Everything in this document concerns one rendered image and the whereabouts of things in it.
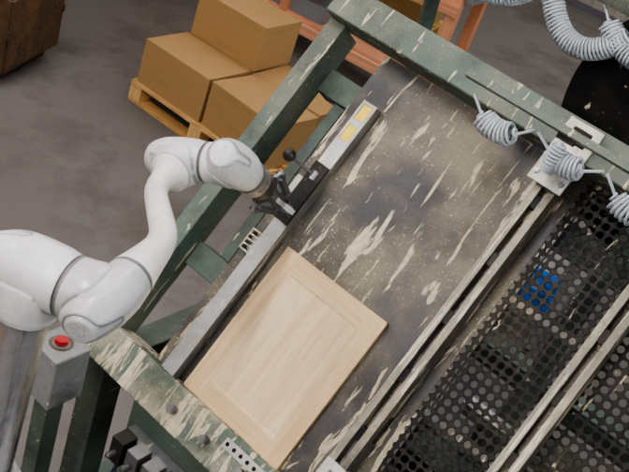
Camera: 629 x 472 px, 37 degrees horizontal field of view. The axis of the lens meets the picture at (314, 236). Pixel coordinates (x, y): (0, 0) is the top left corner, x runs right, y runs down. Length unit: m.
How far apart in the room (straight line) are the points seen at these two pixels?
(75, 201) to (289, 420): 2.65
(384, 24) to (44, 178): 2.77
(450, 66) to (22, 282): 1.31
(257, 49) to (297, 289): 3.32
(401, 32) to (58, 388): 1.36
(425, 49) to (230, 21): 3.34
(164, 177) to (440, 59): 0.86
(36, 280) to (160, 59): 4.05
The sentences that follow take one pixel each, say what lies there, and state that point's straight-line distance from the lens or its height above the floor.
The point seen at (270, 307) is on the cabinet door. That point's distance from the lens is 2.65.
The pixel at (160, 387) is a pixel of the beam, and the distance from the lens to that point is 2.72.
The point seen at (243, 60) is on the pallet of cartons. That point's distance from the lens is 5.89.
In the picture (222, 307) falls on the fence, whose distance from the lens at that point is 2.69.
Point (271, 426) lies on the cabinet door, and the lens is 2.60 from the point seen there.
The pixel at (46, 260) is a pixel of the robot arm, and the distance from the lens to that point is 1.88.
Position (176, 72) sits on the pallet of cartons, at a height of 0.34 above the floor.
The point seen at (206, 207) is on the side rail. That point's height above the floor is 1.26.
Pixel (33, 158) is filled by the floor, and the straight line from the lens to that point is 5.26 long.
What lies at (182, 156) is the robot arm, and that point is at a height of 1.61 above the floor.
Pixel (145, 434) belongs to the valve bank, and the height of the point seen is 0.74.
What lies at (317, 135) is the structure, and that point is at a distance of 2.83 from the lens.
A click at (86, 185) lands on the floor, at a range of 5.12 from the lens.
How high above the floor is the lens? 2.71
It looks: 31 degrees down
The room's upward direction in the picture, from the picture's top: 20 degrees clockwise
